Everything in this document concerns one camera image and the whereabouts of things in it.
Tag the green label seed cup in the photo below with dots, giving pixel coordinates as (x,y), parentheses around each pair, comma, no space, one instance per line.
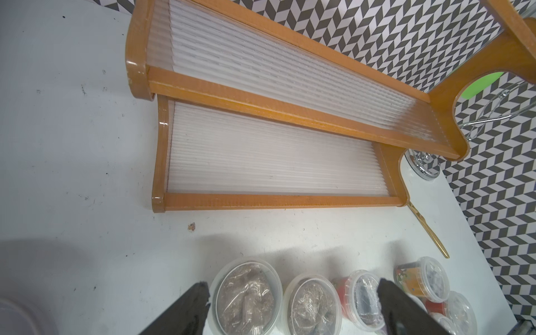
(245,298)

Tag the wooden two-tier shelf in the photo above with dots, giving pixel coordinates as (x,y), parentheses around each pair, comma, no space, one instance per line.
(253,115)

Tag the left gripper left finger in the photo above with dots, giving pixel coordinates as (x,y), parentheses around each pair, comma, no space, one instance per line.
(186,316)

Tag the seed cup red label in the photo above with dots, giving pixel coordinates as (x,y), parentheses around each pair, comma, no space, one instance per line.
(359,300)

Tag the seed cup back right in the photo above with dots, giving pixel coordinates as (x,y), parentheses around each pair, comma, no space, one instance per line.
(425,278)

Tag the seed cup centre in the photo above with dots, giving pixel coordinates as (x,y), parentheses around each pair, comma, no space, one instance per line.
(459,310)

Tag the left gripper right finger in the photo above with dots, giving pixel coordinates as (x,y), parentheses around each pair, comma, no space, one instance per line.
(402,315)

